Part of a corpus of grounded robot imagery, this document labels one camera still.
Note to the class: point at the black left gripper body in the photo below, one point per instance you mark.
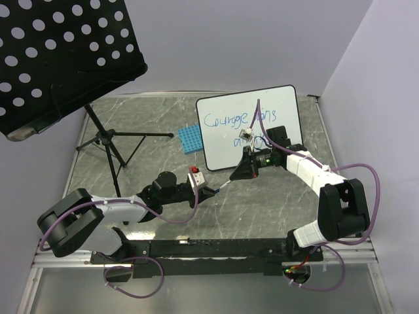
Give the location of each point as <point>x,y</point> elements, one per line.
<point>184,194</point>

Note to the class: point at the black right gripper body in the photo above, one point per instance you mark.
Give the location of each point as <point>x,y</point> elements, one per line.
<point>264,158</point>

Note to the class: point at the white marker pen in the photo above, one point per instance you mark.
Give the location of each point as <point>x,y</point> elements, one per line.
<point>225,184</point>

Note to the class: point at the white whiteboard black frame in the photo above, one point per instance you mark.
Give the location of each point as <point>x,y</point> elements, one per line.
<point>222,118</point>

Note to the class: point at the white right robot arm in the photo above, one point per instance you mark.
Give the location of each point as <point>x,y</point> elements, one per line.
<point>342,208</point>

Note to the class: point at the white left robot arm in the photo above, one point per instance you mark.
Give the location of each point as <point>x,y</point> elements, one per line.
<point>81,221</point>

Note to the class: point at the blue studded building plate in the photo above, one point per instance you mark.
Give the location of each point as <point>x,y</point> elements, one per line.
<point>191,139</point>

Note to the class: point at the black tripod stand legs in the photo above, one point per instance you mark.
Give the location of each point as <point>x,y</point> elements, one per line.
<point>104,140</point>

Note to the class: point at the black perforated music stand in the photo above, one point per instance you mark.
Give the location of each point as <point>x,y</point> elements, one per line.
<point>58,56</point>

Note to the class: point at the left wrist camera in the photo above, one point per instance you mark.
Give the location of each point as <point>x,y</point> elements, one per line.
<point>196,178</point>

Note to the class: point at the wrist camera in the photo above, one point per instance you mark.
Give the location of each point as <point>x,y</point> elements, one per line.
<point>196,178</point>
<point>248,136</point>

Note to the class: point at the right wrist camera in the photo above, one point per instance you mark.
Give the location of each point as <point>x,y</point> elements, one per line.
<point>248,136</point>

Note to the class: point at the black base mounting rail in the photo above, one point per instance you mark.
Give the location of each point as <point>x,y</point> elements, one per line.
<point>149,258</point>

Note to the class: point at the aluminium extrusion frame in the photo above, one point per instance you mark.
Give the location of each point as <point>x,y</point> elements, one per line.
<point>346,281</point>

